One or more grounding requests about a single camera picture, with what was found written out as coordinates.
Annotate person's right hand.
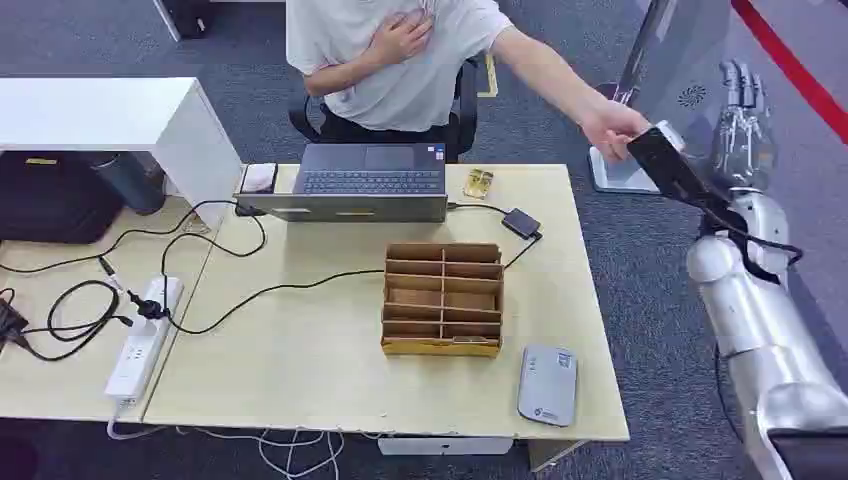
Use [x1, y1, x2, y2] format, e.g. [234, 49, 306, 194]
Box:
[366, 9, 436, 68]

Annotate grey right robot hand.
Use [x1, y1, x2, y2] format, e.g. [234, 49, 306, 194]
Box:
[710, 59, 778, 194]

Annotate person's left hand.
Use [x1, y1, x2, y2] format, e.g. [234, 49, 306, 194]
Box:
[578, 99, 654, 164]

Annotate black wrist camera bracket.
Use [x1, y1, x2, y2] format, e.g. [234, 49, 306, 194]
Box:
[625, 125, 731, 215]

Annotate person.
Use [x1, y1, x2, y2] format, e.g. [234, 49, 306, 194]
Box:
[284, 0, 515, 146]

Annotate grey standing panel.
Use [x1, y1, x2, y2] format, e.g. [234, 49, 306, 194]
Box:
[588, 0, 738, 195]

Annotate yellow floor object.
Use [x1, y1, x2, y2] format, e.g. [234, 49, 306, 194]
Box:
[477, 52, 500, 99]

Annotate black office chair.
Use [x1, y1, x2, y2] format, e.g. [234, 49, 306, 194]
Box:
[288, 55, 480, 164]

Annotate black power adapter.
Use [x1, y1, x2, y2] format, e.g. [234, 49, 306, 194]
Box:
[500, 207, 543, 241]

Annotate yellow snack packet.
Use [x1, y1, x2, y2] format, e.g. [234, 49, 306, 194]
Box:
[462, 168, 496, 201]

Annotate grey laptop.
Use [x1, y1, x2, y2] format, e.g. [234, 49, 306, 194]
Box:
[233, 142, 450, 225]

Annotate white computer mouse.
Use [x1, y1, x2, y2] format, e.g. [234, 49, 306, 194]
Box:
[240, 162, 280, 195]

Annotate dark cabinet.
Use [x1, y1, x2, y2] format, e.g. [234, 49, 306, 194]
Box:
[152, 0, 217, 43]

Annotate wooden card box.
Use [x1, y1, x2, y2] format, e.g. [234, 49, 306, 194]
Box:
[380, 241, 505, 360]

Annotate white side desk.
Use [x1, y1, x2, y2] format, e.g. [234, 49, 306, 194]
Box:
[0, 76, 244, 231]

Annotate dark waste bin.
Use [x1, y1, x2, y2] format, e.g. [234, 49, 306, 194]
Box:
[89, 152, 168, 216]

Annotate white box under desk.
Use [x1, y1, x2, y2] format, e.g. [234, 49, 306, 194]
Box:
[377, 435, 515, 458]

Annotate black plug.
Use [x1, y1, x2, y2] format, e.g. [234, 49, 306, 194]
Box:
[127, 290, 168, 322]

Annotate black bag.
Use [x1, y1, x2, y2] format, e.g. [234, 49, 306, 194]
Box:
[0, 151, 125, 246]

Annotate white power strip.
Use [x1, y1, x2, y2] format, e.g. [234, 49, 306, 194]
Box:
[103, 276, 185, 403]

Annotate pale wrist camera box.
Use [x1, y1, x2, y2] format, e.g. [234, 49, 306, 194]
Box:
[655, 120, 688, 154]

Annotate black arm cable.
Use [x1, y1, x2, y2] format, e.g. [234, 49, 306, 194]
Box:
[698, 205, 805, 286]

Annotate black adapter cable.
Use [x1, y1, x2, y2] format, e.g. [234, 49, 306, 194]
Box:
[447, 201, 545, 270]

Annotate long black power cable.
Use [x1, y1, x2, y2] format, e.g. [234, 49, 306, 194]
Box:
[160, 228, 387, 337]

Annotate black laptop cable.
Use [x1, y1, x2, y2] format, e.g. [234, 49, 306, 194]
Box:
[0, 199, 268, 275]

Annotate white loose cables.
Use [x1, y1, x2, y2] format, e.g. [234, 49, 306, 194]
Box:
[175, 427, 384, 480]

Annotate coiled black cable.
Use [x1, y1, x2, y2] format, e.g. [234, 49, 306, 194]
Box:
[0, 256, 136, 364]

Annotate white power strip cable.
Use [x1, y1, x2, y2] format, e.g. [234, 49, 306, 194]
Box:
[105, 397, 168, 443]

